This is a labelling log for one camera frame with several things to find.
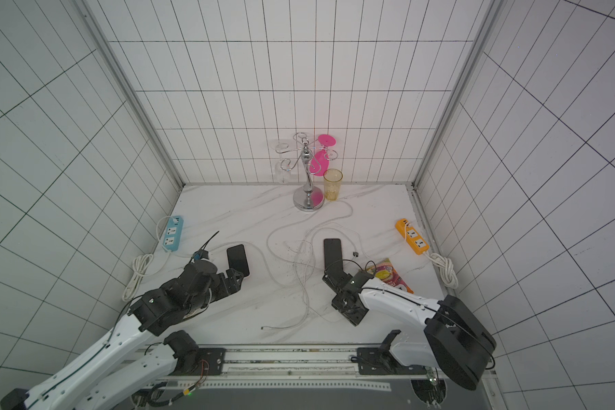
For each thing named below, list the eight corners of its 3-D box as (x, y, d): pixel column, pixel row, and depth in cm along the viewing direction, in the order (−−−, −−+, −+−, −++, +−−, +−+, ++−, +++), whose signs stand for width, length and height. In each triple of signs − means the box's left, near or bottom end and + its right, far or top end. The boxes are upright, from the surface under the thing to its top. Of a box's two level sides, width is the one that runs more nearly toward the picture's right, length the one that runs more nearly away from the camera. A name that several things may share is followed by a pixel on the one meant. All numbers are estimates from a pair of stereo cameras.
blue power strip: (164, 253, 98) (161, 249, 96) (170, 220, 109) (168, 216, 106) (179, 250, 99) (176, 246, 97) (184, 218, 109) (181, 214, 107)
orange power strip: (417, 255, 97) (420, 251, 95) (393, 225, 107) (395, 221, 104) (427, 250, 99) (430, 246, 96) (403, 221, 108) (405, 217, 106)
